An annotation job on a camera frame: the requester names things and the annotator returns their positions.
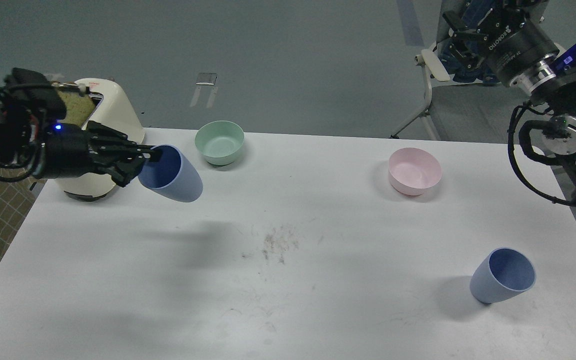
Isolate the pink bowl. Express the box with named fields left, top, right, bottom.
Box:
left=387, top=147, right=443, bottom=196

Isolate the blue cup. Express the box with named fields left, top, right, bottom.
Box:
left=469, top=247, right=537, bottom=305
left=137, top=145, right=204, bottom=203

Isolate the grey office chair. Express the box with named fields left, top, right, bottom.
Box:
left=390, top=43, right=529, bottom=144

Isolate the toast slice in toaster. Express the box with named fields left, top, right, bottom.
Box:
left=51, top=82, right=96, bottom=129

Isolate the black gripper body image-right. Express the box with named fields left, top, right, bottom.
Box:
left=442, top=0, right=560, bottom=86

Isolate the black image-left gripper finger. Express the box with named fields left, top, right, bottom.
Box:
left=130, top=145, right=163, bottom=163

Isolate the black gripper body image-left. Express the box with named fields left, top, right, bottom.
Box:
left=33, top=121, right=144, bottom=187

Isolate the blue denim jacket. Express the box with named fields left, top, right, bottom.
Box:
left=436, top=30, right=500, bottom=85

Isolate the green bowl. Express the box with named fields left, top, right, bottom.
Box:
left=194, top=120, right=245, bottom=166

